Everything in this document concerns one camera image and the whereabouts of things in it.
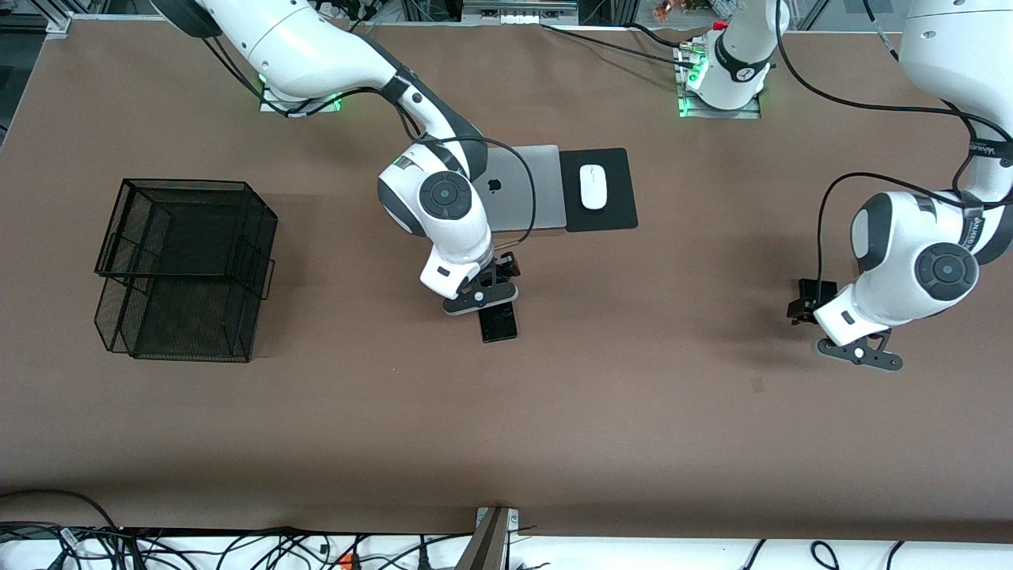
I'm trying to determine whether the black flip phone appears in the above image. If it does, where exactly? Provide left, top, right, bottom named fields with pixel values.
left=799, top=278, right=839, bottom=311

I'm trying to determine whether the long black smartphone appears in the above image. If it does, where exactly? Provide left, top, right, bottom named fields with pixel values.
left=479, top=303, right=520, bottom=344

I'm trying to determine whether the silver closed laptop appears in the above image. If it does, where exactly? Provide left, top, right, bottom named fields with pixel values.
left=472, top=144, right=567, bottom=235

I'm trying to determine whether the white computer mouse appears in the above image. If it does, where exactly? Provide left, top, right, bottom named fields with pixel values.
left=579, top=164, right=608, bottom=211

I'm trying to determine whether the black mouse pad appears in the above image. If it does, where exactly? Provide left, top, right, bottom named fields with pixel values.
left=559, top=147, right=639, bottom=234

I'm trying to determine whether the grey power strip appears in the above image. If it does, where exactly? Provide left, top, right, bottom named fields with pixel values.
left=463, top=0, right=579, bottom=25

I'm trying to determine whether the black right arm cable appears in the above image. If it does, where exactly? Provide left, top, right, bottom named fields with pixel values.
left=202, top=36, right=539, bottom=258

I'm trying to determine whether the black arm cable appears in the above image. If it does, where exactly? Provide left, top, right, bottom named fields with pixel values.
left=202, top=36, right=539, bottom=258
left=776, top=0, right=1013, bottom=310

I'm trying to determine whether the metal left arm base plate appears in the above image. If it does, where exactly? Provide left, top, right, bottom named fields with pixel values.
left=677, top=40, right=762, bottom=120

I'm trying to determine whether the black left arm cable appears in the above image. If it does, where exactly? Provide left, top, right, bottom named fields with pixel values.
left=776, top=0, right=1013, bottom=310

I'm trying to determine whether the black cable on table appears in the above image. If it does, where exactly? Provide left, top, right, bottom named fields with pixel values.
left=541, top=22, right=697, bottom=66

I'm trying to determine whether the grey metal camera post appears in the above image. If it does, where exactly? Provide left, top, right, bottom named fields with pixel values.
left=455, top=507, right=521, bottom=570

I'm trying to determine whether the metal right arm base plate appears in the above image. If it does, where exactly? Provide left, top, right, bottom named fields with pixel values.
left=260, top=75, right=344, bottom=118

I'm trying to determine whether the black wire mesh organizer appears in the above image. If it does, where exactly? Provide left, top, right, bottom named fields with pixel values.
left=93, top=179, right=279, bottom=363

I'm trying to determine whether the thick black looping cable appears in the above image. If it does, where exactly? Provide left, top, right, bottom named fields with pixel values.
left=0, top=488, right=120, bottom=531

